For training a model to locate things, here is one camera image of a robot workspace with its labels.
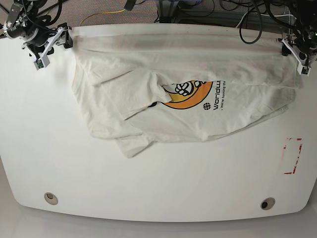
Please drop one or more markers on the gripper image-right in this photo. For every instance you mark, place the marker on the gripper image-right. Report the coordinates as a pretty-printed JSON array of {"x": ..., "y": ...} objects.
[{"x": 289, "y": 47}]

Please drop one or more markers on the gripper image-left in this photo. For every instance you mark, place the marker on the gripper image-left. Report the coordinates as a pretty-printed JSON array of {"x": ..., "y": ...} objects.
[{"x": 63, "y": 39}]

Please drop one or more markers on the white printed T-shirt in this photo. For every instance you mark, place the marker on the white printed T-shirt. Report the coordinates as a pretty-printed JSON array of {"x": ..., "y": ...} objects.
[{"x": 143, "y": 88}]

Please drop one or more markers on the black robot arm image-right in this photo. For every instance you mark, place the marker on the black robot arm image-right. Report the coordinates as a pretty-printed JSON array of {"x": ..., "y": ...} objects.
[{"x": 305, "y": 25}]

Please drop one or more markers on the red tape rectangle marking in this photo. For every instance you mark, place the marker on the red tape rectangle marking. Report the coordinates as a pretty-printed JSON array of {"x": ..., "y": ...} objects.
[{"x": 291, "y": 154}]

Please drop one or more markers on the wrist camera mount image-right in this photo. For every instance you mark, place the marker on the wrist camera mount image-right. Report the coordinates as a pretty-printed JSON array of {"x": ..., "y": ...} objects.
[{"x": 305, "y": 60}]

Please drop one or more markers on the wrist camera mount image-left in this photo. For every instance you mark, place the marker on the wrist camera mount image-left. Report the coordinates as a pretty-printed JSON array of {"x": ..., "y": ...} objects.
[{"x": 39, "y": 53}]

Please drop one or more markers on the black cable image-right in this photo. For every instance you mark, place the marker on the black cable image-right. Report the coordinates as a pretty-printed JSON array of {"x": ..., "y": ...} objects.
[{"x": 260, "y": 16}]

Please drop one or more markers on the right table cable grommet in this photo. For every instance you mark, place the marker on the right table cable grommet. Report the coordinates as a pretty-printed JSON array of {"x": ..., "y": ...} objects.
[{"x": 268, "y": 203}]

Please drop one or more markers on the table cable grommet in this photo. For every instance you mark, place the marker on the table cable grommet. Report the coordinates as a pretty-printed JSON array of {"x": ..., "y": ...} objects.
[
  {"x": 50, "y": 198},
  {"x": 268, "y": 203}
]

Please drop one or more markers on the left table cable grommet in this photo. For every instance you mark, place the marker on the left table cable grommet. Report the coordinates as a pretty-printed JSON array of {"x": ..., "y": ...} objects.
[{"x": 50, "y": 198}]

